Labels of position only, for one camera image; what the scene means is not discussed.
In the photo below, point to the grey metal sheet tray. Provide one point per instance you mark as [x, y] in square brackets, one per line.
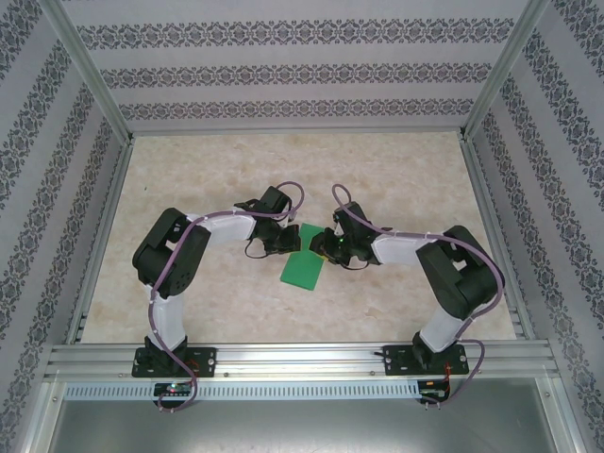
[302, 429]

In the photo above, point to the green paper sheet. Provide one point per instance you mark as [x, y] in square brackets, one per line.
[302, 273]

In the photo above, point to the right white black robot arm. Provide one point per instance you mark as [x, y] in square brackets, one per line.
[396, 250]

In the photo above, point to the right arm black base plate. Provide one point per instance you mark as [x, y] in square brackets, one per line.
[398, 361]

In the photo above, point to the aluminium frame post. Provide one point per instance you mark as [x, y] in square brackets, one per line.
[502, 71]
[90, 71]

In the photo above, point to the aluminium side rail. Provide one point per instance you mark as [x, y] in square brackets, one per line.
[103, 236]
[494, 236]

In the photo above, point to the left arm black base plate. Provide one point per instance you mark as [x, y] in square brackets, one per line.
[205, 361]

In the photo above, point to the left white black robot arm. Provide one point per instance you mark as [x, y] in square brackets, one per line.
[226, 231]

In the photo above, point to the aluminium mounting rail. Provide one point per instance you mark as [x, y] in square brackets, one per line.
[302, 358]

